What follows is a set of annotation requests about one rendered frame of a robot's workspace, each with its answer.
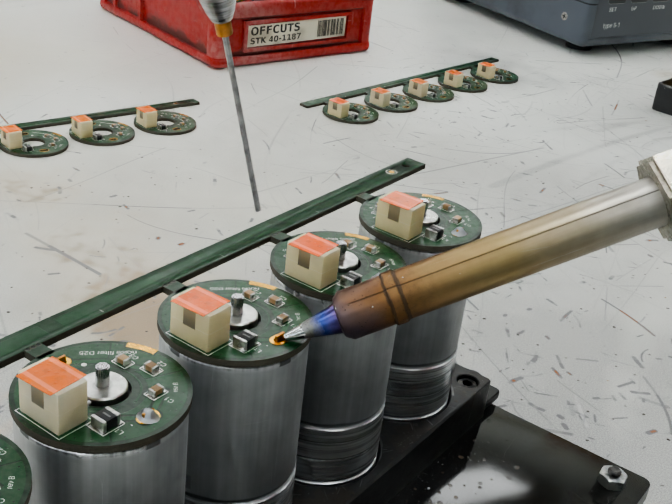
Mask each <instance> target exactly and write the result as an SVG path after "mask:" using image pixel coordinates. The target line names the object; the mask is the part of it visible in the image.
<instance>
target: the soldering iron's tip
mask: <svg viewBox="0 0 672 504"><path fill-rule="evenodd" d="M341 333H343V331H342V329H341V327H340V324H339V322H338V319H337V316H336V313H335V310H334V307H333V304H331V305H329V306H328V307H326V308H325V309H323V310H321V311H320V312H318V313H317V314H315V315H313V316H312V317H310V318H309V319H307V320H305V321H304V322H302V323H301V324H299V325H298V326H296V327H294V328H293V329H291V330H290V331H288V332H286V333H285V334H284V337H285V340H286V341H292V340H299V339H306V338H313V337H320V336H327V335H334V334H341Z"/></svg>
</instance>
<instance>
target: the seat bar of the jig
mask: <svg viewBox="0 0 672 504"><path fill-rule="evenodd" d="M490 382H491V381H490V379H488V378H486V377H484V376H482V375H480V374H478V373H476V372H474V371H472V370H470V369H467V368H465V367H463V366H461V365H458V364H456V363H455V366H454V371H453V376H452V381H451V386H450V391H449V396H448V402H447V406H446V408H445V409H444V410H443V411H442V412H440V413H439V414H437V415H436V416H434V417H431V418H428V419H425V420H420V421H412V422H399V421H390V420H384V419H383V420H382V427H381V433H380V439H379V446H378V451H377V458H376V464H375V466H374V467H373V469H372V470H371V471H370V472H369V473H368V474H366V475H365V476H364V477H362V478H360V479H358V480H356V481H354V482H351V483H348V484H344V485H339V486H329V487H319V486H309V485H303V484H299V483H295V482H294V490H293V499H292V504H386V503H387V502H389V501H390V500H391V499H392V498H393V497H394V496H395V495H396V494H398V493H399V492H400V491H401V490H402V489H403V488H404V487H405V486H406V485H408V484H409V483H410V482H411V481H412V480H413V479H414V478H415V477H416V476H418V475H419V474H420V473H421V472H422V471H423V470H424V469H425V468H426V467H428V466H429V465H430V464H431V463H432V462H433V461H434V460H435V459H436V458H438V457H439V456H440V455H441V454H442V453H443V452H444V451H445V450H447V449H448V448H449V447H450V446H451V445H452V444H453V443H454V442H455V441H457V440H458V439H459V438H460V437H461V436H462V435H463V434H464V433H465V432H467V431H468V430H469V429H470V428H471V427H472V426H473V425H474V424H475V423H477V422H478V421H479V420H480V419H481V418H482V417H483V415H484V410H485V406H486V401H487V396H488V392H489V387H490Z"/></svg>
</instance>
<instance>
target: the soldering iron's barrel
mask: <svg viewBox="0 0 672 504"><path fill-rule="evenodd" d="M638 163H639V166H637V167H636V168H637V173H638V178H639V180H637V181H635V182H632V183H629V184H627V185H624V186H621V187H618V188H616V189H613V190H610V191H608V192H605V193H602V194H599V195H597V196H594V197H591V198H589V199H586V200H583V201H580V202H578V203H575V204H572V205H570V206H567V207H564V208H561V209H559V210H556V211H553V212H551V213H548V214H545V215H542V216H540V217H537V218H534V219H532V220H529V221H526V222H523V223H521V224H518V225H515V226H513V227H510V228H507V229H504V230H502V231H499V232H496V233H494V234H491V235H488V236H485V237H483V238H480V239H477V240H475V241H472V242H469V243H466V244H464V245H461V246H458V247H456V248H453V249H450V250H447V251H445V252H442V253H439V254H437V255H434V256H431V257H428V258H426V259H423V260H420V261H418V262H415V263H412V264H409V265H407V266H404V267H401V268H399V269H396V270H393V271H392V270H388V271H385V272H382V273H380V274H379V276H377V277H374V278H372V279H369V280H366V281H363V282H361V283H358V284H355V285H353V286H350V287H347V288H344V289H342V290H339V291H337V293H336V294H335V295H334V297H333V298H332V303H333V307H334V310H335V313H336V316H337V319H338V322H339V324H340V327H341V329H342V331H343V333H344V335H345V336H346V337H348V338H352V339H358V338H361V337H363V336H366V335H369V334H371V333H374V332H377V331H380V330H382V329H385V328H388V327H391V326H393V325H396V324H397V325H402V324H404V323H407V322H410V319H412V318H415V317H418V316H420V315H423V314H426V313H429V312H431V311H434V310H437V309H440V308H442V307H445V306H448V305H450V304H453V303H456V302H459V301H461V300H464V299H467V298H470V297H472V296H475V295H478V294H480V293H483V292H486V291H489V290H491V289H494V288H497V287H500V286H502V285H505V284H508V283H510V282H513V281H516V280H519V279H521V278H524V277H527V276H530V275H532V274H535V273H538V272H540V271H543V270H546V269H549V268H551V267H554V266H557V265H560V264H562V263H565V262H568V261H570V260H573V259H576V258H579V257H581V256H584V255H587V254H590V253H592V252H595V251H598V250H600V249H603V248H606V247H609V246H611V245H614V244H617V243H619V242H622V241H625V240H628V239H630V238H633V237H636V236H639V235H641V234H644V233H647V232H649V231H652V230H655V229H658V230H659V232H660V234H661V235H662V237H663V239H665V238H667V240H668V241H672V149H670V150H667V151H665V152H662V153H659V154H656V155H654V156H651V157H648V158H646V159H643V160H640V161H638Z"/></svg>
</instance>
